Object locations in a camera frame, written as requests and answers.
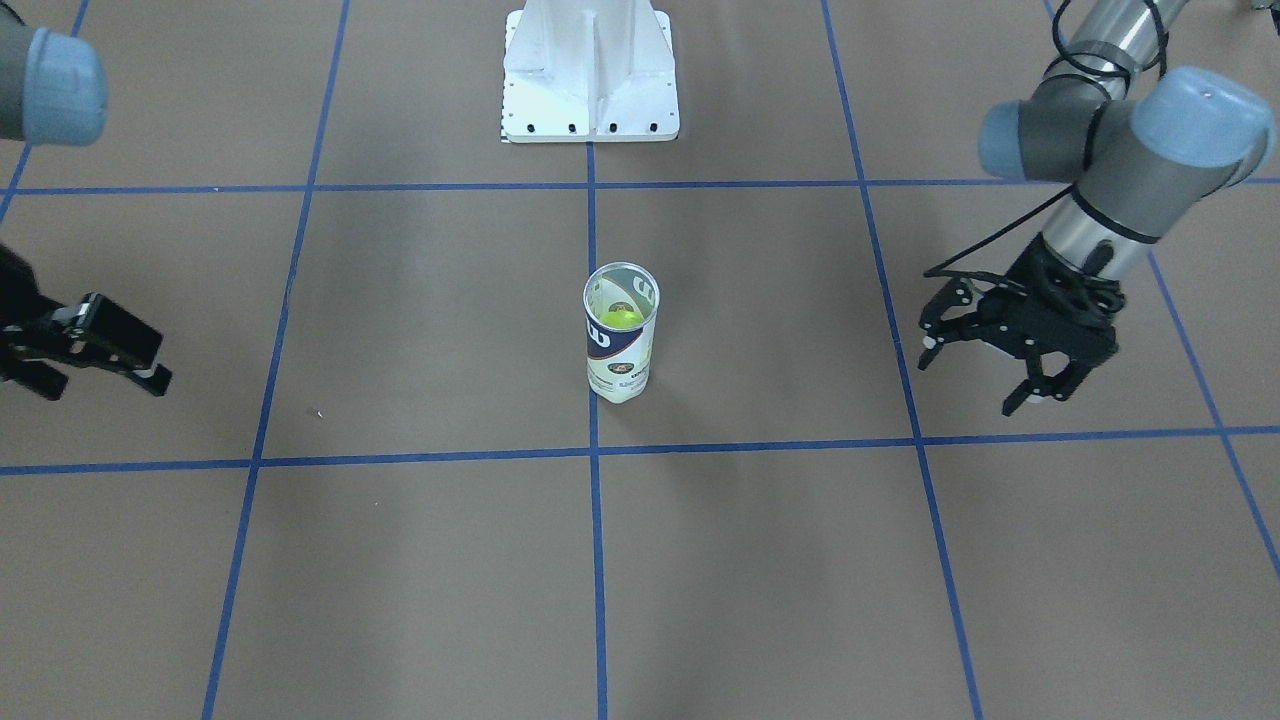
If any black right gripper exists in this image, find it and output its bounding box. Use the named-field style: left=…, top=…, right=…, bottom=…
left=1, top=247, right=173, bottom=401

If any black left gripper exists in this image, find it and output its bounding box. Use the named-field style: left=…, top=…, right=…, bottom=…
left=918, top=234, right=1121, bottom=416

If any yellow tennis ball with logo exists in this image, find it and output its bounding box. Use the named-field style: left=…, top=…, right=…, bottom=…
left=598, top=307, right=646, bottom=332

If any clear tennis ball can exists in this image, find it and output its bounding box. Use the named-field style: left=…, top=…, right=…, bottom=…
left=582, top=263, right=662, bottom=404

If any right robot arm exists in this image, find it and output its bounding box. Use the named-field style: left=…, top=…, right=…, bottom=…
left=1, top=3, right=173, bottom=401

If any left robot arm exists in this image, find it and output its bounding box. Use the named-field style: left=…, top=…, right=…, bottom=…
left=918, top=1, right=1277, bottom=415

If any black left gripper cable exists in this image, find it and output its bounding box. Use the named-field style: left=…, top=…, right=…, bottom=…
left=925, top=0, right=1171, bottom=301

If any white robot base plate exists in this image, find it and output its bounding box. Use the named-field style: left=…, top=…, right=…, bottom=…
left=500, top=1, right=681, bottom=143

